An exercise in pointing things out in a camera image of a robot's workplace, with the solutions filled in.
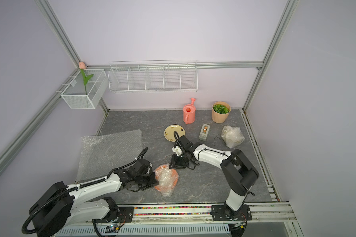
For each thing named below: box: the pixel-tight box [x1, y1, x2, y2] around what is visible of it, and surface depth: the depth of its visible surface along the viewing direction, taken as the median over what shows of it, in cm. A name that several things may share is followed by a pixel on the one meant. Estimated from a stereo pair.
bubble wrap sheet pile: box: [74, 128, 143, 185], surface depth 98 cm
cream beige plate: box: [163, 124, 186, 143], surface depth 110 cm
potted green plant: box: [211, 101, 232, 124], surface depth 107 cm
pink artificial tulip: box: [78, 61, 94, 96], surface depth 92 cm
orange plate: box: [154, 164, 179, 193], surface depth 84 cm
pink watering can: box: [182, 97, 196, 125], surface depth 108 cm
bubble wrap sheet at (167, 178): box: [153, 163, 179, 198], surface depth 84 cm
